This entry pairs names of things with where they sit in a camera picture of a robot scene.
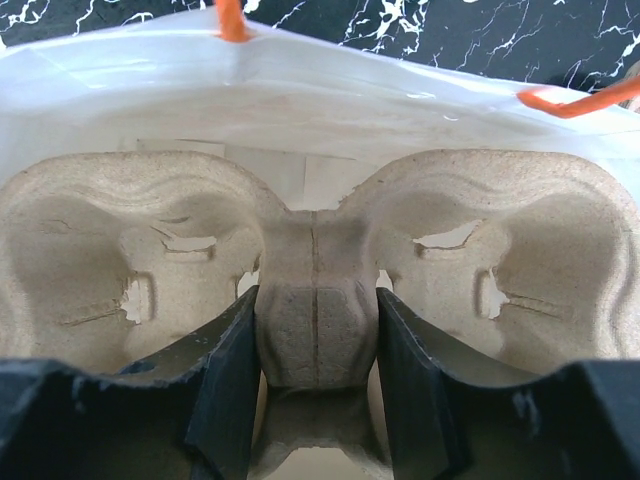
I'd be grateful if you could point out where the black marble pattern mat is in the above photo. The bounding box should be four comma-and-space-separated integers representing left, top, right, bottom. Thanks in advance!
0, 0, 640, 96

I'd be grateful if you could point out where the pulp cup carrier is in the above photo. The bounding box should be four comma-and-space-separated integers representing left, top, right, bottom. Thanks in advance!
0, 148, 640, 471

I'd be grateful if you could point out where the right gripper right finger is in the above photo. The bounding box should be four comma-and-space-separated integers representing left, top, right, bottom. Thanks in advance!
377, 288, 639, 479

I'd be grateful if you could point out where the printed kraft paper bag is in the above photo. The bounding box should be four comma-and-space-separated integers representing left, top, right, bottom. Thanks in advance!
1, 10, 639, 209

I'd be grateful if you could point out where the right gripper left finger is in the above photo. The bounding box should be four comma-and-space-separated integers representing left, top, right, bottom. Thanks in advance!
1, 288, 260, 479

